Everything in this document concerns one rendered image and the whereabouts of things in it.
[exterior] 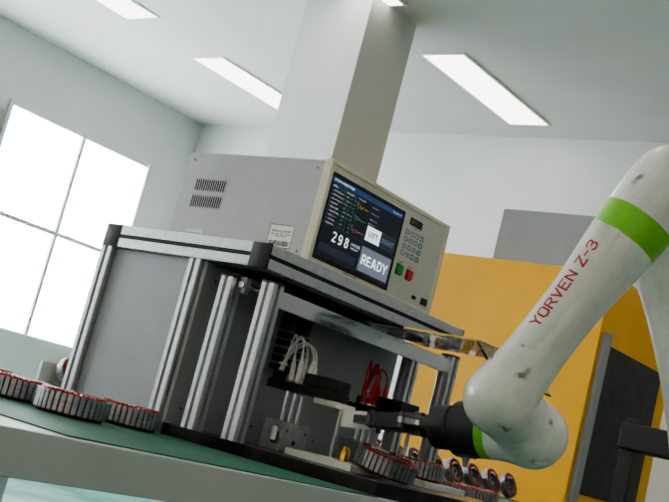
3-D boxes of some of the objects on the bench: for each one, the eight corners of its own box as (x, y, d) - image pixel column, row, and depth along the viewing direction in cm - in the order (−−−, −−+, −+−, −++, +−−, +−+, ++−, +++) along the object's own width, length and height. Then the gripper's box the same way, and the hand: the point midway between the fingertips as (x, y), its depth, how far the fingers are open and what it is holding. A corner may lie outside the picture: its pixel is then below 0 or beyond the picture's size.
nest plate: (464, 497, 220) (465, 490, 220) (424, 488, 209) (425, 481, 209) (401, 479, 230) (403, 473, 230) (360, 470, 218) (361, 464, 218)
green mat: (377, 498, 169) (377, 496, 169) (67, 436, 122) (68, 434, 122) (6, 388, 227) (6, 387, 227) (-300, 320, 181) (-299, 318, 181)
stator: (167, 437, 186) (173, 415, 187) (106, 422, 181) (111, 399, 181) (142, 428, 196) (147, 407, 197) (83, 414, 190) (89, 392, 191)
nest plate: (397, 482, 202) (398, 475, 202) (349, 471, 190) (351, 464, 190) (333, 464, 211) (334, 457, 211) (283, 452, 200) (285, 446, 200)
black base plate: (555, 532, 220) (557, 520, 221) (374, 496, 171) (377, 481, 172) (364, 478, 250) (367, 468, 250) (164, 434, 201) (167, 422, 201)
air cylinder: (374, 472, 229) (380, 446, 230) (353, 467, 224) (359, 440, 225) (354, 467, 233) (360, 440, 234) (334, 462, 227) (340, 435, 228)
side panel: (164, 434, 202) (211, 263, 207) (152, 431, 200) (200, 258, 205) (67, 405, 220) (112, 248, 225) (55, 403, 217) (102, 244, 222)
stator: (424, 492, 193) (432, 471, 193) (374, 476, 187) (382, 455, 187) (388, 470, 202) (396, 451, 202) (340, 455, 196) (348, 435, 196)
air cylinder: (303, 456, 211) (310, 427, 212) (278, 450, 205) (286, 420, 206) (283, 450, 214) (290, 422, 215) (258, 445, 208) (265, 415, 209)
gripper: (433, 444, 182) (318, 433, 197) (473, 455, 192) (359, 444, 207) (439, 398, 184) (324, 390, 199) (478, 412, 194) (365, 403, 209)
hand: (357, 419), depth 201 cm, fingers closed
